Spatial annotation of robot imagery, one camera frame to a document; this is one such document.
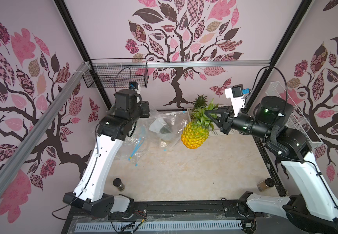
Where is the black wire wall basket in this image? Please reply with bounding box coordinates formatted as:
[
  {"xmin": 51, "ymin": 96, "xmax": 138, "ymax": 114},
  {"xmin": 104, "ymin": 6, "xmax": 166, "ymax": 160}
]
[{"xmin": 83, "ymin": 58, "xmax": 149, "ymax": 88}]

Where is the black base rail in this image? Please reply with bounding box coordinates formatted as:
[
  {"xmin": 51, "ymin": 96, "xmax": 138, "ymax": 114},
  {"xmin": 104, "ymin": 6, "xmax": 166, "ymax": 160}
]
[{"xmin": 61, "ymin": 200, "xmax": 316, "ymax": 234}]

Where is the white slotted cable duct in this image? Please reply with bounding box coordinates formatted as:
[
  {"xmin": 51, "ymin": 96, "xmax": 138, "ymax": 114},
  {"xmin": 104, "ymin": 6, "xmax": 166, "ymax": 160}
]
[{"xmin": 73, "ymin": 220, "xmax": 243, "ymax": 234}]

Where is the dark lidded spice jar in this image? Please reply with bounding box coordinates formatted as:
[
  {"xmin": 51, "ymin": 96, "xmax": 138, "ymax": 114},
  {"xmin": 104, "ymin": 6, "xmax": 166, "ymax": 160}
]
[{"xmin": 113, "ymin": 178, "xmax": 125, "ymax": 192}]

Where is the aluminium frame bar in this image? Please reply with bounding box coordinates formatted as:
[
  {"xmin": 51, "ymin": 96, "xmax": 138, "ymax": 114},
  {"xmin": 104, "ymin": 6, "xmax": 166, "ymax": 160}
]
[
  {"xmin": 0, "ymin": 61, "xmax": 91, "ymax": 197},
  {"xmin": 92, "ymin": 60, "xmax": 271, "ymax": 68}
]

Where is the amber bottle black cap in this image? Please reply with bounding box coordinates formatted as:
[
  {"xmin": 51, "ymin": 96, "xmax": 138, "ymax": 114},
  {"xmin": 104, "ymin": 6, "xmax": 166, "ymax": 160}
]
[{"xmin": 257, "ymin": 178, "xmax": 275, "ymax": 192}]

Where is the zip-top bag clear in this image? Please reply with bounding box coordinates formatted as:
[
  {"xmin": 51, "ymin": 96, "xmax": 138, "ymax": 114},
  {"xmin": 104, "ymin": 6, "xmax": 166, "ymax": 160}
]
[
  {"xmin": 116, "ymin": 127, "xmax": 149, "ymax": 166},
  {"xmin": 150, "ymin": 109, "xmax": 189, "ymax": 152},
  {"xmin": 127, "ymin": 117, "xmax": 164, "ymax": 166}
]

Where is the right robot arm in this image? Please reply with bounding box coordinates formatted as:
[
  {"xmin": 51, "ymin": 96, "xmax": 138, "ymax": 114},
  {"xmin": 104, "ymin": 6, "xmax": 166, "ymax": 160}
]
[{"xmin": 205, "ymin": 96, "xmax": 338, "ymax": 234}]

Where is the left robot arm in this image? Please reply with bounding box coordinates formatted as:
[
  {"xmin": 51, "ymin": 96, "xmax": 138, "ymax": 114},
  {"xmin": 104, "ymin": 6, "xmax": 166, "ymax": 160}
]
[{"xmin": 62, "ymin": 88, "xmax": 149, "ymax": 218}]

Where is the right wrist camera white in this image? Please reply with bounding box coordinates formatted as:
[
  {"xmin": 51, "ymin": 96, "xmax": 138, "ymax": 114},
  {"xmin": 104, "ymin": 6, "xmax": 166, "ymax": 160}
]
[{"xmin": 225, "ymin": 84, "xmax": 250, "ymax": 118}]

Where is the pineapple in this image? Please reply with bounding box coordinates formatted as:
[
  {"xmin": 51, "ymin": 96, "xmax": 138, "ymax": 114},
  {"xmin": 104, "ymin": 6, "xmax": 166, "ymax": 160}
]
[
  {"xmin": 159, "ymin": 126, "xmax": 172, "ymax": 137},
  {"xmin": 181, "ymin": 99, "xmax": 218, "ymax": 149},
  {"xmin": 193, "ymin": 95, "xmax": 208, "ymax": 114}
]

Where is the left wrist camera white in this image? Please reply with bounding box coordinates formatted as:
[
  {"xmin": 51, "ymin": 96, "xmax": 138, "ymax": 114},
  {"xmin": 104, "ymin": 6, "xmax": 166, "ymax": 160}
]
[{"xmin": 128, "ymin": 82, "xmax": 141, "ymax": 91}]

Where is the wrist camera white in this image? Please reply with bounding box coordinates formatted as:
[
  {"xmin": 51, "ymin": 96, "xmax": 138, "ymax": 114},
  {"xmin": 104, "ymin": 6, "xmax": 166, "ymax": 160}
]
[
  {"xmin": 128, "ymin": 82, "xmax": 141, "ymax": 91},
  {"xmin": 225, "ymin": 84, "xmax": 250, "ymax": 118}
]

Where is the white plastic basket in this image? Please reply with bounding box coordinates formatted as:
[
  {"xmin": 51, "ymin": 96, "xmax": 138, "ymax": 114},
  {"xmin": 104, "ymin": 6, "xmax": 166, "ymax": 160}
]
[{"xmin": 186, "ymin": 104, "xmax": 228, "ymax": 137}]

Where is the aluminium frame bar back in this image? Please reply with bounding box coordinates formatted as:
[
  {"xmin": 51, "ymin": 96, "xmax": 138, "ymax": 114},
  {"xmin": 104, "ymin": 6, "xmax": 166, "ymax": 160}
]
[{"xmin": 92, "ymin": 60, "xmax": 271, "ymax": 68}]

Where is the aluminium frame bar left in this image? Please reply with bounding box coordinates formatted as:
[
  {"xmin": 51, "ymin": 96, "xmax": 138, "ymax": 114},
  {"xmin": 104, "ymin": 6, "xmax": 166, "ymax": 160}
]
[{"xmin": 0, "ymin": 61, "xmax": 91, "ymax": 197}]

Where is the white wire wall shelf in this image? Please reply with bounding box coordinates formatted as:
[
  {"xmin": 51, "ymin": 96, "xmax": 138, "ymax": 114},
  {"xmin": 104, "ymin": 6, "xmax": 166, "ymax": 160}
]
[{"xmin": 266, "ymin": 82, "xmax": 324, "ymax": 150}]

